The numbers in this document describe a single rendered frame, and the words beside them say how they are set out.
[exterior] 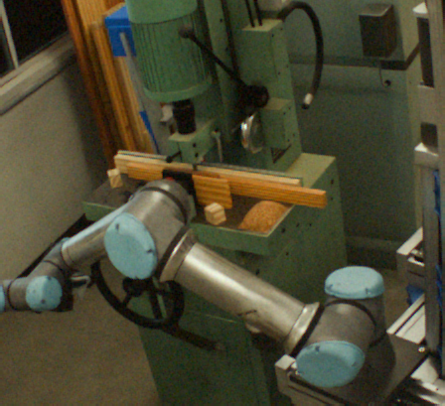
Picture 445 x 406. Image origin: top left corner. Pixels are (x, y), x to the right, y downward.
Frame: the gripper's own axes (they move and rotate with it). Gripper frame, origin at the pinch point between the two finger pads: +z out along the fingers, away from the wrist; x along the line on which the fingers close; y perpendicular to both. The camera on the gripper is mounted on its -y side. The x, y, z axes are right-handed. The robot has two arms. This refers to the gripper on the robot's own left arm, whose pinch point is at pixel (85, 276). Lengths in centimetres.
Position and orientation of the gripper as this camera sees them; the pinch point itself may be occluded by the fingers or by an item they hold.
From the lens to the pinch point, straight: 218.8
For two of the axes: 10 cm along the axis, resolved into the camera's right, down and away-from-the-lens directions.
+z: 5.2, -0.1, 8.5
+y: -1.1, 9.9, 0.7
